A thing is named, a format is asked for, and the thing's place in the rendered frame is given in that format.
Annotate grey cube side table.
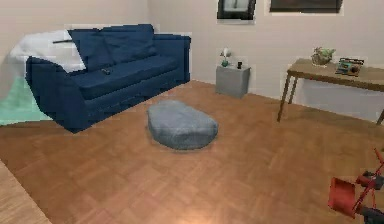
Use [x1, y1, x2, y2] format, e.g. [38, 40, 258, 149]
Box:
[215, 64, 252, 100]

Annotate grey floor cushion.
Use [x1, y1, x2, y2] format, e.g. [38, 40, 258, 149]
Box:
[146, 99, 219, 151]

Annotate green plant in bowl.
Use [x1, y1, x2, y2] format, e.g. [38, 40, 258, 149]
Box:
[311, 46, 337, 67]

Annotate black framed picture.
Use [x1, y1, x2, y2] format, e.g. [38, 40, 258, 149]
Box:
[216, 0, 257, 21]

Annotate red toy cart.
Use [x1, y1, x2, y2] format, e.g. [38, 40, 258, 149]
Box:
[327, 147, 384, 224]

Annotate small plant in green pot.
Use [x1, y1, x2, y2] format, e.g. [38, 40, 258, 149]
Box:
[219, 47, 233, 68]

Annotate brown wooden table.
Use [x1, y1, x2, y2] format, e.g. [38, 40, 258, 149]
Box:
[276, 58, 384, 126]

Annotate dark framed wide picture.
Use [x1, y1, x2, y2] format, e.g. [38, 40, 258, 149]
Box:
[269, 0, 344, 14]

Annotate white bed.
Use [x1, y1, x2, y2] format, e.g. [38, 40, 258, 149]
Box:
[9, 29, 87, 74]

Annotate teal and black radio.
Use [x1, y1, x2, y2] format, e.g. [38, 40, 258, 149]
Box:
[335, 57, 365, 77]

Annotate dark blue sofa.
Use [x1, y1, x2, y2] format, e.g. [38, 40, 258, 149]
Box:
[25, 23, 192, 134]

